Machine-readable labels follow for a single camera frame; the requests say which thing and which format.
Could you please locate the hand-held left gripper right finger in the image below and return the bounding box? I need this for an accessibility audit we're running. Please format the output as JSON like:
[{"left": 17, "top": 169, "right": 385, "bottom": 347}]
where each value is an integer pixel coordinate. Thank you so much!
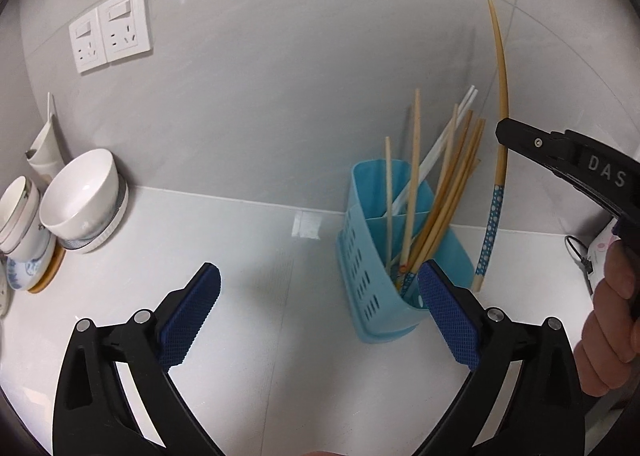
[{"left": 417, "top": 260, "right": 586, "bottom": 456}]

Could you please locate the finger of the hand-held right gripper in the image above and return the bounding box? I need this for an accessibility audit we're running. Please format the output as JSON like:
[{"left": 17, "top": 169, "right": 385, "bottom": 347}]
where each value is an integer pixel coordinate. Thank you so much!
[{"left": 496, "top": 118, "right": 581, "bottom": 173}]

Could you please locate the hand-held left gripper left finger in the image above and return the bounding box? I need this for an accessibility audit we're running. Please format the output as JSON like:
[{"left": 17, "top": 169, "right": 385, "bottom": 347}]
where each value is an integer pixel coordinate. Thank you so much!
[{"left": 52, "top": 262, "right": 222, "bottom": 456}]

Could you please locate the blue dotted chopstick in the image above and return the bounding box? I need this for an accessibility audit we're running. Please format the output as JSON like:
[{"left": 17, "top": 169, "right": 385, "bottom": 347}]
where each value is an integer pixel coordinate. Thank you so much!
[{"left": 472, "top": 0, "right": 511, "bottom": 293}]

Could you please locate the blue plastic utensil holder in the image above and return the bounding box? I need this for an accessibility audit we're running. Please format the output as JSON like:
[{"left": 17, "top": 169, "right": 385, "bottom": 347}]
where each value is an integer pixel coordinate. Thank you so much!
[{"left": 336, "top": 159, "right": 475, "bottom": 344}]

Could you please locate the wooden chopsticks group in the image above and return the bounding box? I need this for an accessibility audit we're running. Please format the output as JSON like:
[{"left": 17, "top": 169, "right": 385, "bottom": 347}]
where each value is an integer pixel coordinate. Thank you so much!
[{"left": 382, "top": 88, "right": 487, "bottom": 297}]

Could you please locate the person's right hand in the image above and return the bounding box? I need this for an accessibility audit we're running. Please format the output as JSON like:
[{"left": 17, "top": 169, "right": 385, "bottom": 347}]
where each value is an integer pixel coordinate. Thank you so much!
[{"left": 574, "top": 238, "right": 640, "bottom": 399}]

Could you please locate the white floral appliance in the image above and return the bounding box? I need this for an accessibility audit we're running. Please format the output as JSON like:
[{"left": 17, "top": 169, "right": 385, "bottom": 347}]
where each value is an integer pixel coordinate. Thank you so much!
[{"left": 585, "top": 221, "right": 622, "bottom": 297}]

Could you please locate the white plastic chopstick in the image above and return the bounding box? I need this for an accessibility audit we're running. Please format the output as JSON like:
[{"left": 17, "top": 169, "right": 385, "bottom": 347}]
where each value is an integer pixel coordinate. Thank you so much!
[
  {"left": 391, "top": 84, "right": 476, "bottom": 209},
  {"left": 396, "top": 88, "right": 480, "bottom": 215}
]

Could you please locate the white ribbed dish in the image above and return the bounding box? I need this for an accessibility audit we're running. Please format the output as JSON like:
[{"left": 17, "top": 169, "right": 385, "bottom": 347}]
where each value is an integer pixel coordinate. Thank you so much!
[{"left": 57, "top": 176, "right": 130, "bottom": 255}]

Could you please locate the round wooden coaster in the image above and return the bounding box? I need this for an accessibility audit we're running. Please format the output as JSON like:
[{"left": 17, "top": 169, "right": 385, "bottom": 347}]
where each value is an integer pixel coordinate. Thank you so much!
[{"left": 27, "top": 246, "right": 67, "bottom": 295}]

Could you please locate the white ceramic bowl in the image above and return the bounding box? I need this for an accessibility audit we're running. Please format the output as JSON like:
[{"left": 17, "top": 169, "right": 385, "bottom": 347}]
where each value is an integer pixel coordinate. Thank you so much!
[{"left": 39, "top": 149, "right": 121, "bottom": 241}]

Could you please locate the blue patterned bowl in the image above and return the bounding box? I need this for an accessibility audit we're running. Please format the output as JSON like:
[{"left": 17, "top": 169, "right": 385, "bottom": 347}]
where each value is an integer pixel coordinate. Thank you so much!
[{"left": 5, "top": 231, "right": 57, "bottom": 291}]

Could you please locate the white patterned plate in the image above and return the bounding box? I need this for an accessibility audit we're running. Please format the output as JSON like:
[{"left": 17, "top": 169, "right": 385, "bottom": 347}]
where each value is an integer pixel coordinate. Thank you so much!
[{"left": 0, "top": 261, "right": 13, "bottom": 317}]

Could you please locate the patterned ceramic bowl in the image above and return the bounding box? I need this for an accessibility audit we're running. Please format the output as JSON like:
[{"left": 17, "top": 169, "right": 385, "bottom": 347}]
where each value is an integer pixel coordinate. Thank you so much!
[{"left": 0, "top": 176, "right": 44, "bottom": 254}]

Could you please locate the black power cable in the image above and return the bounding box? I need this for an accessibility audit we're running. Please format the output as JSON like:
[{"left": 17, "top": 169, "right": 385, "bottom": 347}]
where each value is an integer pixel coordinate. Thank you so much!
[{"left": 565, "top": 235, "right": 597, "bottom": 295}]

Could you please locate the white wall socket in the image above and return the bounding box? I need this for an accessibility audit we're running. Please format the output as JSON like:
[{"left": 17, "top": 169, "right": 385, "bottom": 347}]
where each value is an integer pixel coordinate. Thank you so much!
[
  {"left": 68, "top": 8, "right": 108, "bottom": 75},
  {"left": 96, "top": 0, "right": 152, "bottom": 64}
]

